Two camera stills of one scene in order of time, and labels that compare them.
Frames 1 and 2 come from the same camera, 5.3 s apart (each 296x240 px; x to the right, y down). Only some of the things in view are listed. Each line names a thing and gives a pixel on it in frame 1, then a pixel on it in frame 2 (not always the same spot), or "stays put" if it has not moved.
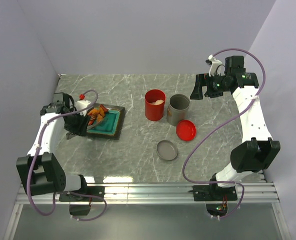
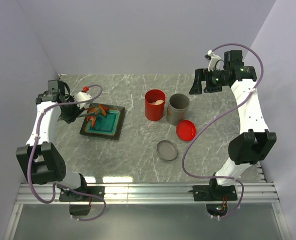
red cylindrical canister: [155, 100] stays put
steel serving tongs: [70, 135] → [87, 109]
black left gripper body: [76, 123] → [70, 112]
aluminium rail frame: [253, 192] stays put
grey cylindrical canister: [178, 109] stays put
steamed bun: [158, 102] stays put
